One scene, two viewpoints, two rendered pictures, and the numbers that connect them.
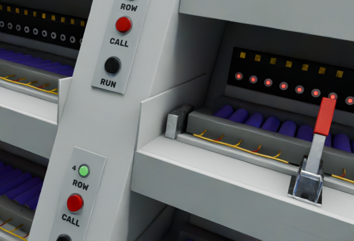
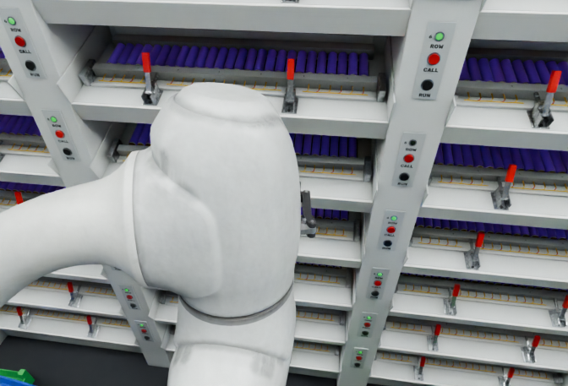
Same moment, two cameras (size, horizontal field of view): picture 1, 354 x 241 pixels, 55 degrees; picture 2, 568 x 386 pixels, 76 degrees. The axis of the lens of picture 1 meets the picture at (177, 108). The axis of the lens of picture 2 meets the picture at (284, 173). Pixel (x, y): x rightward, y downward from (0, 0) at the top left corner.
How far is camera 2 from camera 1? 64 cm
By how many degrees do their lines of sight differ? 39
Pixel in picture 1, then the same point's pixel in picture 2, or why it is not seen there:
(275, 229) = (488, 219)
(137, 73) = (418, 177)
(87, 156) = (395, 213)
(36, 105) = (344, 188)
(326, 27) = (519, 144)
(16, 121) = (343, 203)
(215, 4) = (460, 139)
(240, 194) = (473, 213)
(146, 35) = (423, 160)
